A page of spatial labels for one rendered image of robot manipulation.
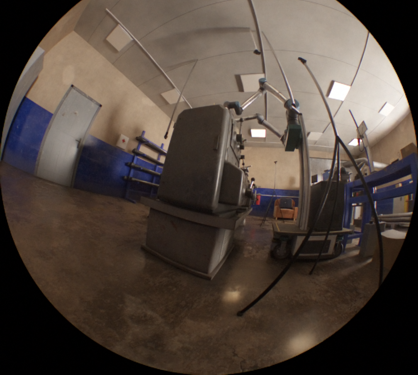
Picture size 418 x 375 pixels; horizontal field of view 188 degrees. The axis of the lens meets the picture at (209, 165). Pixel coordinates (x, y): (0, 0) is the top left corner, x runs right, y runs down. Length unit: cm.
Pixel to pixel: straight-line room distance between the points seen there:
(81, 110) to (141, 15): 245
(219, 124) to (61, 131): 331
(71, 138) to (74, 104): 81
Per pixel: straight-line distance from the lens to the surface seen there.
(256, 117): 231
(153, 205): 106
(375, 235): 187
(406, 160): 135
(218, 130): 89
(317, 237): 143
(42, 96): 381
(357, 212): 693
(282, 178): 635
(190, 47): 318
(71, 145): 349
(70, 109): 362
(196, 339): 64
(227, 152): 92
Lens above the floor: 57
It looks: 14 degrees up
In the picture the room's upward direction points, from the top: 10 degrees clockwise
